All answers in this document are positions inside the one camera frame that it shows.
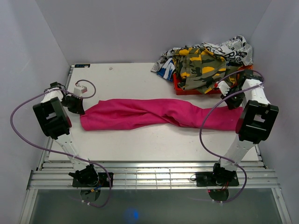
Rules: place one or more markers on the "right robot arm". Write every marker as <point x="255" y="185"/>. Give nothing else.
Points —
<point x="253" y="126"/>

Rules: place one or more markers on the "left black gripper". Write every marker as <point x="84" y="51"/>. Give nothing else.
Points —
<point x="78" y="108"/>

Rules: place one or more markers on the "blue white garment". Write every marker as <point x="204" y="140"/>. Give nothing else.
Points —
<point x="167" y="70"/>

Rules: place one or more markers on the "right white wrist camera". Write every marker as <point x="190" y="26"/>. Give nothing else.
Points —
<point x="223" y="87"/>

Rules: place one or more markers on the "dark label sticker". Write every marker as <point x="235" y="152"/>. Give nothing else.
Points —
<point x="82" y="66"/>

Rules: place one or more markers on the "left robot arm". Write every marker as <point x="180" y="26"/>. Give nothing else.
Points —
<point x="55" y="123"/>

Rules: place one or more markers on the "aluminium rail frame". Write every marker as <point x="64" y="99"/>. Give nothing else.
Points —
<point x="161" y="157"/>

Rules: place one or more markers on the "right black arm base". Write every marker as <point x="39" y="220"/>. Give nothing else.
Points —
<point x="207" y="179"/>

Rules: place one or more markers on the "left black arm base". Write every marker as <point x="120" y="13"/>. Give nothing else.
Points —
<point x="103" y="181"/>

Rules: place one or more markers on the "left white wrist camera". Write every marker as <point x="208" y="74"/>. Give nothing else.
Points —
<point x="79" y="90"/>

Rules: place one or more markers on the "red plastic bin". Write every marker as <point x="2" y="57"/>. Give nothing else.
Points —
<point x="180" y="91"/>

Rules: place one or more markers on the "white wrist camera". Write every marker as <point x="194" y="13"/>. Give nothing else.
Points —
<point x="79" y="90"/>
<point x="223" y="87"/>

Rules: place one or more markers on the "orange garment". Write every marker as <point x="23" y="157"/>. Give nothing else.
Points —
<point x="245" y="68"/>

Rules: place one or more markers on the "black white print trousers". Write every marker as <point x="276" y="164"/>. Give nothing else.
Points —
<point x="235" y="50"/>

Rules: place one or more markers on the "camouflage trousers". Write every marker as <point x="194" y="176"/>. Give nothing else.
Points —
<point x="199" y="69"/>

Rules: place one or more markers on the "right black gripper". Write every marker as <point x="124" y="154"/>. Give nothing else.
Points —
<point x="232" y="105"/>

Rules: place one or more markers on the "pink trousers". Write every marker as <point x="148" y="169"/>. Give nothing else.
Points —
<point x="129" y="114"/>

